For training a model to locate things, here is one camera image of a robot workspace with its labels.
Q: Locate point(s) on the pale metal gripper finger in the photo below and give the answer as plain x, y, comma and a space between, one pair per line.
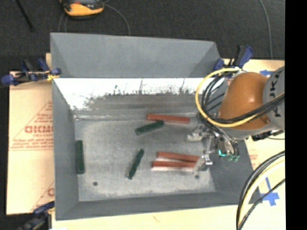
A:
204, 161
197, 135

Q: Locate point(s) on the dark green flat block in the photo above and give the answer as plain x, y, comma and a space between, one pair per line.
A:
80, 157
149, 127
135, 163

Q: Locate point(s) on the brown cardboard board, red print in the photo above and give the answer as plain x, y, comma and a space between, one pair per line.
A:
28, 152

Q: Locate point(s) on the grey metal bin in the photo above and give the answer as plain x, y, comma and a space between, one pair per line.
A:
115, 152

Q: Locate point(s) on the black cylinder on white bracket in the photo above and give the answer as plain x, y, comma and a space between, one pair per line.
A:
261, 136

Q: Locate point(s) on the red-brown flat block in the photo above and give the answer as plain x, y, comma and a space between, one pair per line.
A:
178, 156
168, 118
172, 164

